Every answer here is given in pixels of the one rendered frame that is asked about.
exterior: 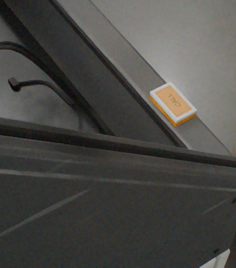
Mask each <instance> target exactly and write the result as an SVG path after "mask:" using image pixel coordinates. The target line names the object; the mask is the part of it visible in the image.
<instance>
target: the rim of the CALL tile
mask: <svg viewBox="0 0 236 268"><path fill-rule="evenodd" d="M167 86H171V87H172V88H174V89H175V91H176V92H177V93H178V94H179V95H180V96H181V97H182V98H183V99H184V101H185V102H186V103H187V104H188V105H189V106H190V107H191V109H192V110H190V111H188V112H186V113H184V114H182V115H180V116H178V117H176V116H175V115H174V114H173V113H172V111H170V110H169V109H168V108H167V106H166V104H165V103H164V102H163V101H162V100H161V99H160V98H159V97H158V96H157V95H156V94H155V92H157V91H159V90H161V89H163V88H166V87H167ZM150 95H151V96H152V97H153V98H154V99H155V101H156V102H157V103H158V104H159V105H160V107H161V108H162V109H163V110H164V111H165V112H166V113H167V114H168V115H169V116H170V118H171V119H172V120H173V121H174V122H175V123H178V122H179V121H181V120H183V119H185V118H187V117H189V116H190V115H192V114H194V113H196V111H197V110H196V109H195V108H194V107H193V106H192V105H191V103H190V101H189V100H187V98H186V97H184V95H183V94H182V93H181V92H180V91H179V90H178V89H177V88H175V86H174V85H173V84H172V83H171V82H169V83H167V84H165V85H163V86H161V87H159V88H156V89H154V90H152V91H150Z"/></svg>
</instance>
